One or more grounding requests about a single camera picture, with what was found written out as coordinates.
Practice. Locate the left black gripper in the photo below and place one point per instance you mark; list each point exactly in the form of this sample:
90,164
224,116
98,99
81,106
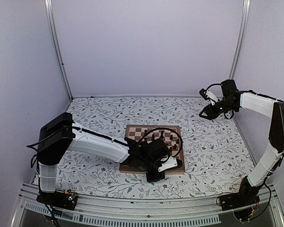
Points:
152,178

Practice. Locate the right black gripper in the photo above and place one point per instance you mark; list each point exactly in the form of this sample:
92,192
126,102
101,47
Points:
208,110

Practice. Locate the wooden chess board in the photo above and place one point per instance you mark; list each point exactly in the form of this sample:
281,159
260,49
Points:
136,132

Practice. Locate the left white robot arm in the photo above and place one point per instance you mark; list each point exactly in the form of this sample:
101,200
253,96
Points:
63,133

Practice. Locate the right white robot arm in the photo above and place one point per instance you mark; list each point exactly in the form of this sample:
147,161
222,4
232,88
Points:
270,107

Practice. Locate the floral patterned table mat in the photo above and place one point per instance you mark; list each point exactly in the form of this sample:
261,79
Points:
215,155

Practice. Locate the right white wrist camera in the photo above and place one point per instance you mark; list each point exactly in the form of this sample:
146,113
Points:
208,95

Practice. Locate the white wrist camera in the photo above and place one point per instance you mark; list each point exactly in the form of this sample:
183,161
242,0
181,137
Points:
208,95
172,164

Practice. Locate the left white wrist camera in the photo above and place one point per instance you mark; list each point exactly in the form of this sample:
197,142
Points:
172,164

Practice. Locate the front aluminium rail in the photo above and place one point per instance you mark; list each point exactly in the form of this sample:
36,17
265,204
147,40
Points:
94,211

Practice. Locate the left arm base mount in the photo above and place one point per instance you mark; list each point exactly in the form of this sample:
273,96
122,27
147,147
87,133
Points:
60,199

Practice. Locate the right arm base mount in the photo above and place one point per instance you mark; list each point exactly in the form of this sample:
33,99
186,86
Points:
246,199

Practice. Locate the right aluminium frame post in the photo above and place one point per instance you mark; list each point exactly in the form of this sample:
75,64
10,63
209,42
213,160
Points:
241,35

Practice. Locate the aluminium frame post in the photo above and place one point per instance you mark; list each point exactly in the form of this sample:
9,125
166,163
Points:
241,35
53,32

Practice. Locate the left aluminium frame post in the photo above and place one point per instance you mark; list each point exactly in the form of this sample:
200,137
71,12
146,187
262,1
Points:
53,32

